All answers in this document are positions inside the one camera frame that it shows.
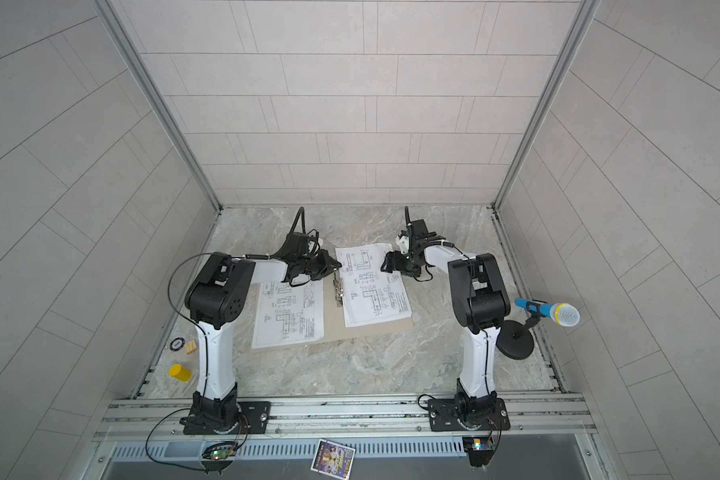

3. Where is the small wooden block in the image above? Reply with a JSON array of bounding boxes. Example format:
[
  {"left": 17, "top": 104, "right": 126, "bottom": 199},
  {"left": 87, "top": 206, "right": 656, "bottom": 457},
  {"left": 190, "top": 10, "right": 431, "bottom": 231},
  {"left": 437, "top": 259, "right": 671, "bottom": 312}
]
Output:
[{"left": 183, "top": 340, "right": 198, "bottom": 355}]

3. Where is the printed drawing sheet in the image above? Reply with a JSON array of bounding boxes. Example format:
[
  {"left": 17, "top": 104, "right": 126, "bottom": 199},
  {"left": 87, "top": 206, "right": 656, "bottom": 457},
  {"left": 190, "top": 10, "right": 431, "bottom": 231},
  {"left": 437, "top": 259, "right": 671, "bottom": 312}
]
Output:
[
  {"left": 252, "top": 280, "right": 325, "bottom": 350},
  {"left": 336, "top": 243, "right": 412, "bottom": 328}
]

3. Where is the metal folder clip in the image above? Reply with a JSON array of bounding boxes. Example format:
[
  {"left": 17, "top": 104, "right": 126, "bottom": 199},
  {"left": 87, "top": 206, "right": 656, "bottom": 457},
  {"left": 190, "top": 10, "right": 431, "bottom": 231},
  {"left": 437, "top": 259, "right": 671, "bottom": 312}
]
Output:
[{"left": 332, "top": 272, "right": 344, "bottom": 307}]

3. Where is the yellow cylinder block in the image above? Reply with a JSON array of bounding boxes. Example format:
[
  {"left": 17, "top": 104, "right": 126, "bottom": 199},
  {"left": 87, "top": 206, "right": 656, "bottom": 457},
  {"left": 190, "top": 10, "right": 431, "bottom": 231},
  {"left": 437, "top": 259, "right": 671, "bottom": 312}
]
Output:
[{"left": 168, "top": 363, "right": 192, "bottom": 382}]

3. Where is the right circuit board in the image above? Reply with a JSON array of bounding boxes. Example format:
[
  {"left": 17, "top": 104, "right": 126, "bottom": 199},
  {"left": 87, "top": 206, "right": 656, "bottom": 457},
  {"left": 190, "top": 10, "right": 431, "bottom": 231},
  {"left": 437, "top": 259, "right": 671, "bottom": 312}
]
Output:
[{"left": 462, "top": 436, "right": 497, "bottom": 468}]

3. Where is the aluminium mounting rail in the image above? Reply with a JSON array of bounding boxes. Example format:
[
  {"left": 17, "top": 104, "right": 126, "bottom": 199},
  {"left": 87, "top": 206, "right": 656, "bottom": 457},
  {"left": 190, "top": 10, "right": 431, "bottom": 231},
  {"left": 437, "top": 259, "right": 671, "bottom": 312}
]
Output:
[{"left": 93, "top": 391, "right": 597, "bottom": 441}]

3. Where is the left green circuit board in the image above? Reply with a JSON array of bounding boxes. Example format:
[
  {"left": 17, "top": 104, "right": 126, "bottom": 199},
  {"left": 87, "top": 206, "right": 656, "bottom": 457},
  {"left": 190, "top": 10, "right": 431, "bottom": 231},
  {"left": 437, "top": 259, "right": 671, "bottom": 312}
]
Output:
[{"left": 201, "top": 441, "right": 238, "bottom": 462}]

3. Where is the colourful picture card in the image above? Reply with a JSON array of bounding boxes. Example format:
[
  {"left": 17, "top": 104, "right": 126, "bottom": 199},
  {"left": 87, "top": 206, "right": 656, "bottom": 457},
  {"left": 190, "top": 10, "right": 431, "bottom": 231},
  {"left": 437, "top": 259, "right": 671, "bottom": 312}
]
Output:
[{"left": 310, "top": 439, "right": 356, "bottom": 480}]

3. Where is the beige cardboard folder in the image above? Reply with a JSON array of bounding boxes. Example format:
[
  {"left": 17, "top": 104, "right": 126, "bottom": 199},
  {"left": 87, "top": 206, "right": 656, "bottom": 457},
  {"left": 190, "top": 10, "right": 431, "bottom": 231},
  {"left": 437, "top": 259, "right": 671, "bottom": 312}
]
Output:
[{"left": 251, "top": 260, "right": 413, "bottom": 344}]

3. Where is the blue yellow toy microphone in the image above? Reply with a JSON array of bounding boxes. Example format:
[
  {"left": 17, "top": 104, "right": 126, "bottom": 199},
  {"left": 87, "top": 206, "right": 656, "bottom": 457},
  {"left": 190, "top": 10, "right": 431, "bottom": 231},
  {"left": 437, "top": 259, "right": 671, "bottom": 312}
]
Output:
[{"left": 514, "top": 298, "right": 581, "bottom": 327}]

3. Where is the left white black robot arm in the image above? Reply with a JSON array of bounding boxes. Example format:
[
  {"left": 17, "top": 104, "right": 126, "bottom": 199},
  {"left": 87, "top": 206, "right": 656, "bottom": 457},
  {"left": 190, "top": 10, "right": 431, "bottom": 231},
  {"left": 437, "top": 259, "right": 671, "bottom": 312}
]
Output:
[{"left": 169, "top": 208, "right": 341, "bottom": 435}]

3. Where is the printed drawing sheet top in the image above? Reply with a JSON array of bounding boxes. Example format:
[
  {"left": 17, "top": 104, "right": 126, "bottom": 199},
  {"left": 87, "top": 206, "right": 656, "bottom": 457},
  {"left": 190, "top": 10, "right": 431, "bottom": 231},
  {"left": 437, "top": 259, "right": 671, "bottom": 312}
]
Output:
[{"left": 252, "top": 280, "right": 325, "bottom": 350}]

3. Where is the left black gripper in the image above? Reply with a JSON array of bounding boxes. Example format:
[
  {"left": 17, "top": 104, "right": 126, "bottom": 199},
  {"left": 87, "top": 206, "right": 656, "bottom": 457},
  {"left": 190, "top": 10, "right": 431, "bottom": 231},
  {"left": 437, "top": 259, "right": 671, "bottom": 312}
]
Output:
[{"left": 295, "top": 249, "right": 343, "bottom": 280}]

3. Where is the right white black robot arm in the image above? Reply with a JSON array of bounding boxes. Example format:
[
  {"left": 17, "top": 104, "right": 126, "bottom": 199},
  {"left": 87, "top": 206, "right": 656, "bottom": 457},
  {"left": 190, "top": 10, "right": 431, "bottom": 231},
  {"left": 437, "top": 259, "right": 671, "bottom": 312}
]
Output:
[{"left": 381, "top": 209, "right": 511, "bottom": 432}]

